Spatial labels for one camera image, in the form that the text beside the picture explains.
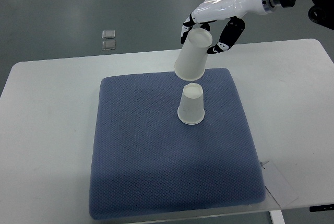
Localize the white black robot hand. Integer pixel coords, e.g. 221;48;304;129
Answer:
181;0;279;54

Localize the white paper cup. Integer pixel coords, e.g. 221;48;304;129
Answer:
177;82;205;125
174;28;212;81

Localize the upper metal floor plate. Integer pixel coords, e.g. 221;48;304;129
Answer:
102;29;116;39

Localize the white paper tag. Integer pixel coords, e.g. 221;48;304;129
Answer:
261;161;298;208

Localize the blue textured cushion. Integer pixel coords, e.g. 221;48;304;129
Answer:
89;68;266;220

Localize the black table control panel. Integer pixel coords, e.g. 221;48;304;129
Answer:
309;204;334;213

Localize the white table leg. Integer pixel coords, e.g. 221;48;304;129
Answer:
269;210;285;224

